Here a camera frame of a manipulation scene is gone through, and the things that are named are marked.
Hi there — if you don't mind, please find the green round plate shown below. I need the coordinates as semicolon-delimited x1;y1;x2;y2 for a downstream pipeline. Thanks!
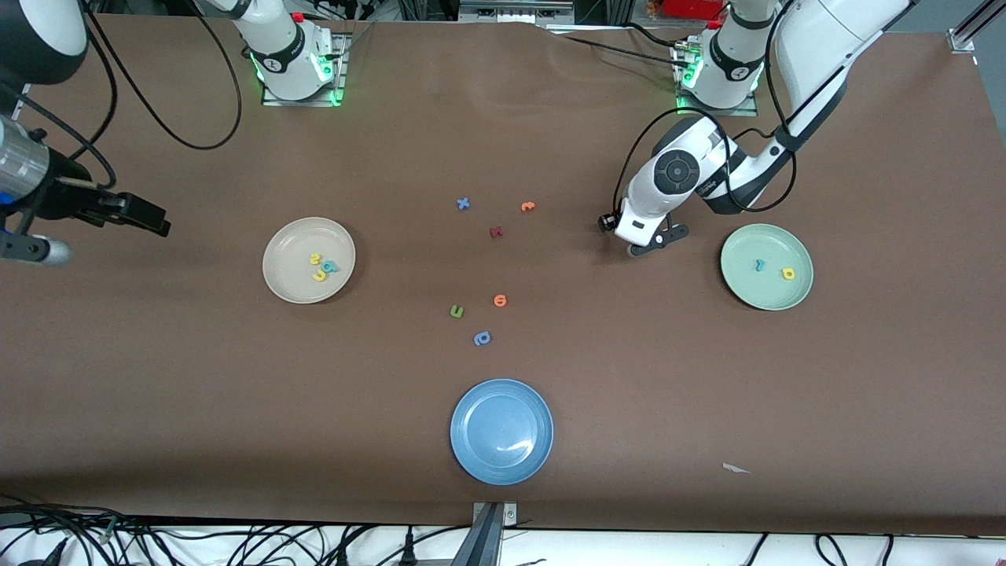
720;223;814;312

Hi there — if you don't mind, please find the beige round plate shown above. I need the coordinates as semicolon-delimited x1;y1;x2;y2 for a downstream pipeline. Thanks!
262;217;357;305

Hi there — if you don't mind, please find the brown table cover sheet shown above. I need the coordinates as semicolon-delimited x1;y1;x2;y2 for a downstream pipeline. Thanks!
0;12;1006;534

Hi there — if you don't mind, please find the red box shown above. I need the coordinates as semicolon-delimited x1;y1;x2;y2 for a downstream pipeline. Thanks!
660;0;724;20

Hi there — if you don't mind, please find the grey metal box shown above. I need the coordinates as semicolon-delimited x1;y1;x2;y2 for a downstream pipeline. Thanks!
458;0;575;24

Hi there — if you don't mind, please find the blue round plate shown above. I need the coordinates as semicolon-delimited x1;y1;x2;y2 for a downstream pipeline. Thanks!
450;378;555;487

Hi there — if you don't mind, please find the left arm wrist camera bar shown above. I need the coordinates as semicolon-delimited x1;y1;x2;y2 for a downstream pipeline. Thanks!
626;223;692;259

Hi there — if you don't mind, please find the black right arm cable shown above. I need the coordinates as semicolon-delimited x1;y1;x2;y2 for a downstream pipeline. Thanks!
0;0;243;197

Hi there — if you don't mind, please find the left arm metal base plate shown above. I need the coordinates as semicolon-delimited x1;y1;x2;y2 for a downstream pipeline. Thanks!
676;43;759;119

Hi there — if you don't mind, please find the black cable on table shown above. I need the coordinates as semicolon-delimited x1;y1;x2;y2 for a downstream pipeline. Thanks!
546;22;692;72

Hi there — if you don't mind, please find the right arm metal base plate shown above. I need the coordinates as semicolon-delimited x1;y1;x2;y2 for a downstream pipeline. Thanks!
262;31;347;108

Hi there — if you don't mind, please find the thick black cable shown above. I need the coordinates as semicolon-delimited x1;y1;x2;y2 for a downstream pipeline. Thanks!
0;503;150;529

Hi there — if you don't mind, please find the metal camera stand bracket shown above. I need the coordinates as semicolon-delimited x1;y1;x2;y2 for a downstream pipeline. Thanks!
452;502;520;566

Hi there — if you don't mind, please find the aluminium frame profile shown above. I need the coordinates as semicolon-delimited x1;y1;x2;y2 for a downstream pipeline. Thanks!
947;0;1006;54

